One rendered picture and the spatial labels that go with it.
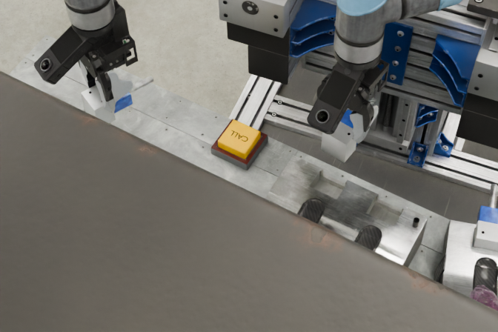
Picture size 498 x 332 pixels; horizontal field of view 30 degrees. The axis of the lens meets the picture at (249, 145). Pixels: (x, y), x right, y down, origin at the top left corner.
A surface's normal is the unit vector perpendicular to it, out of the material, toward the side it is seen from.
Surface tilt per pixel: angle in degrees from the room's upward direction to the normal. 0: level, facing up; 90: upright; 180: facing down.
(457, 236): 0
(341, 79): 30
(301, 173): 0
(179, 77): 0
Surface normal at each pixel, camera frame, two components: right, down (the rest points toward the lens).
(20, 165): -0.01, -0.58
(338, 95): -0.29, -0.15
